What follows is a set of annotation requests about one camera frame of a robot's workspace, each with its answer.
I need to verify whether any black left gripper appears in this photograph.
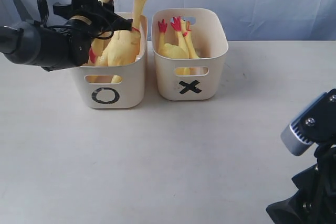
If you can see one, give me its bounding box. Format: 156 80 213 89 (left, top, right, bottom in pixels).
52 0 133 39

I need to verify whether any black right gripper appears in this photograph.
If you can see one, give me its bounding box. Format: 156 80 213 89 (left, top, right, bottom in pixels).
266 144 335 223

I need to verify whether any whole yellow rubber chicken front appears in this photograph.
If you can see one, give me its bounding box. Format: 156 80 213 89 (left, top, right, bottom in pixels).
90 0 147 67

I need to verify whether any headless yellow rubber chicken body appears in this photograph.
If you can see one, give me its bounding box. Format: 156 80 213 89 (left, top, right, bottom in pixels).
157 16 190 59

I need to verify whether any severed rubber chicken head neck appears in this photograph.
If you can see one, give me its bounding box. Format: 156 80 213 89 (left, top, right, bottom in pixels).
181 19 204 59

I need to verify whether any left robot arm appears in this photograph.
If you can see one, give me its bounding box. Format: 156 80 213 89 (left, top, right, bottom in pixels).
1 0 133 71

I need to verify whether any cream bin marked circle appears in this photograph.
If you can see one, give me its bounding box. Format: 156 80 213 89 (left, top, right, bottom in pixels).
70 15 148 109

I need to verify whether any cream bin marked cross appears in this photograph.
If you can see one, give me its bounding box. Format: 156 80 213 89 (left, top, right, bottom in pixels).
152 8 228 101

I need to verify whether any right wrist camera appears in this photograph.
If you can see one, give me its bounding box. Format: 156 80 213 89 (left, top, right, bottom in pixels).
280 89 335 156

